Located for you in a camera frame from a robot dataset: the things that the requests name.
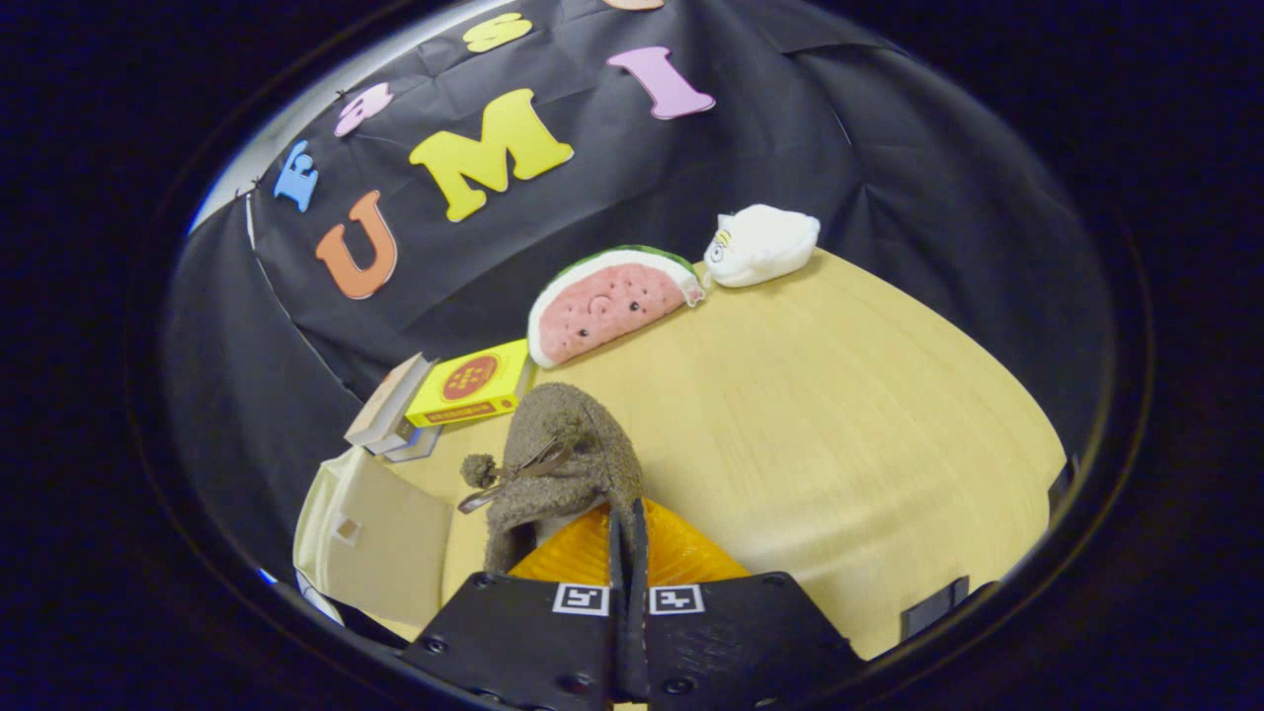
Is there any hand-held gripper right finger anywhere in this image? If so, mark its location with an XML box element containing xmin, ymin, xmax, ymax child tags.
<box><xmin>630</xmin><ymin>499</ymin><xmax>868</xmax><ymax>711</ymax></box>

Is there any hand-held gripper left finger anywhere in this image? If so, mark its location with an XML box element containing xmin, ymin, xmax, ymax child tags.
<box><xmin>403</xmin><ymin>509</ymin><xmax>633</xmax><ymax>711</ymax></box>

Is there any cream storage box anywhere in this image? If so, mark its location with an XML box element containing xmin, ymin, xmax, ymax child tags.
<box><xmin>293</xmin><ymin>446</ymin><xmax>455</xmax><ymax>633</ymax></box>

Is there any brown fuzzy shoe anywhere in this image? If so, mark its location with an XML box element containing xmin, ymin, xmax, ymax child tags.
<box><xmin>456</xmin><ymin>382</ymin><xmax>645</xmax><ymax>576</ymax></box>

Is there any small dark block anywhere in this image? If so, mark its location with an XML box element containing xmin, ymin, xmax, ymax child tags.
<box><xmin>899</xmin><ymin>576</ymin><xmax>971</xmax><ymax>641</ymax></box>

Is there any blue book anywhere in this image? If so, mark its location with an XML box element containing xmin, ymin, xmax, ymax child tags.
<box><xmin>380</xmin><ymin>425</ymin><xmax>442</xmax><ymax>463</ymax></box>

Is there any yellow book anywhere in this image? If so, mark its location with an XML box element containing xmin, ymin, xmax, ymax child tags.
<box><xmin>405</xmin><ymin>339</ymin><xmax>537</xmax><ymax>429</ymax></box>

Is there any tan book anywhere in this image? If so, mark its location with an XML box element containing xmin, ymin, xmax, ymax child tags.
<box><xmin>344</xmin><ymin>353</ymin><xmax>435</xmax><ymax>450</ymax></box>

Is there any watermelon slice plush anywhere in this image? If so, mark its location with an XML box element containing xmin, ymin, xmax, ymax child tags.
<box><xmin>526</xmin><ymin>245</ymin><xmax>707</xmax><ymax>369</ymax></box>

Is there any white plush toy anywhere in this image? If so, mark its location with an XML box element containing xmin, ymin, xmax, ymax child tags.
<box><xmin>703</xmin><ymin>203</ymin><xmax>822</xmax><ymax>288</ymax></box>

